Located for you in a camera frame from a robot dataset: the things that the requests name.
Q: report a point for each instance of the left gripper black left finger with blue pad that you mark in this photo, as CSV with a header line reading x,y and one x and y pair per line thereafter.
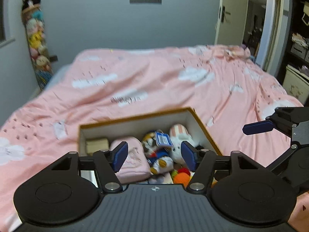
x,y
107,164

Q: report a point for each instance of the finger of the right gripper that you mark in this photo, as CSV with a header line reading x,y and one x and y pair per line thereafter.
x,y
258,127

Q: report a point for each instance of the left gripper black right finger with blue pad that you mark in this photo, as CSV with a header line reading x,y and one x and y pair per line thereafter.
x,y
202,163

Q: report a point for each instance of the dark olive small box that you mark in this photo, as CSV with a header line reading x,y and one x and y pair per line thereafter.
x,y
95,145

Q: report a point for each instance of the orange crochet ball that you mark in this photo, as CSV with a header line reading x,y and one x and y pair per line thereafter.
x,y
181,176

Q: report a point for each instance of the pink fabric pouch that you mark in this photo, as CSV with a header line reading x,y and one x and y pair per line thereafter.
x,y
136,167

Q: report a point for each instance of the red panda plush toy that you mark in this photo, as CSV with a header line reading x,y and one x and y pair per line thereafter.
x,y
158,157

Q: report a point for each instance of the blue white hang tag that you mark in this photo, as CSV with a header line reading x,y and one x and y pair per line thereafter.
x,y
163,140

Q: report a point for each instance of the white striped plush toy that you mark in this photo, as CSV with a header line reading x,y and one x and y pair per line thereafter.
x,y
178,134

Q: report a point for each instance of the white bedroom door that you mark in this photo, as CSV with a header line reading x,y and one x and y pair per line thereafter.
x,y
231,22

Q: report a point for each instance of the orange cardboard storage box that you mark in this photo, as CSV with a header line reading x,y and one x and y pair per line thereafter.
x,y
138,126

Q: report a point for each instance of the dark wardrobe shelf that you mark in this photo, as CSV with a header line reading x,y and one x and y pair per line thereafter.
x,y
293,73

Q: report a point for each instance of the pink cloud-print duvet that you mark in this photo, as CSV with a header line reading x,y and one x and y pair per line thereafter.
x,y
223,86

